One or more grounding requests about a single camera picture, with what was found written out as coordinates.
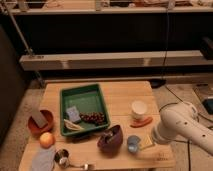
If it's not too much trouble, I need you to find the light blue cup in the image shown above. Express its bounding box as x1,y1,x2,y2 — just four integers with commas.
127,135,141,153

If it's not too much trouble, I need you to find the steel measuring cup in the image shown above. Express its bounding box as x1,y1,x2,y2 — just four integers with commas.
54,149,94,171

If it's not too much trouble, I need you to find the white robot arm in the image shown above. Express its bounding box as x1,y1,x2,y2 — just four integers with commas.
140,101,213,156

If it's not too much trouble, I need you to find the green plastic tray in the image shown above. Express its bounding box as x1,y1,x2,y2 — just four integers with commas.
60,84,110,137

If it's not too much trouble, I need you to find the orange carrot toy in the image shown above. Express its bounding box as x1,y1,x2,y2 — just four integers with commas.
130,117,153,128

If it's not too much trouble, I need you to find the white paper cup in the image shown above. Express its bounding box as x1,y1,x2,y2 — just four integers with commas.
131,100,147,120

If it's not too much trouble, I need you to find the dark maroon bowl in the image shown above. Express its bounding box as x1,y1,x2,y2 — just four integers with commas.
97,125,123,153

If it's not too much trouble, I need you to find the bunch of dark grapes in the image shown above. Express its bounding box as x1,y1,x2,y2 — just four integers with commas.
80,112,105,126

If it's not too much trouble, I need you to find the dark device on floor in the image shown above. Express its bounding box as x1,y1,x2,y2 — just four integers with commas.
202,98,213,115

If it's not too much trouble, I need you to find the blue sponge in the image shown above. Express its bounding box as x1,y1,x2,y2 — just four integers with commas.
66,106,81,123

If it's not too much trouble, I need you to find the banana slice toy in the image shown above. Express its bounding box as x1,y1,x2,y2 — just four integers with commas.
64,119,84,130

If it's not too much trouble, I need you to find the orange fruit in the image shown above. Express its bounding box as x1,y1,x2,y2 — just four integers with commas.
39,132,55,148

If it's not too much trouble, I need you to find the brown block in bowl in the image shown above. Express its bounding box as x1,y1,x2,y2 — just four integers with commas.
31,111,47,128

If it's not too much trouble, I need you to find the orange bowl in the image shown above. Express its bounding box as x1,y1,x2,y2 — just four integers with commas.
27,110,54,135

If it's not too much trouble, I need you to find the metal shelf rack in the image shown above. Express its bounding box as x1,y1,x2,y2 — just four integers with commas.
0,0,213,88

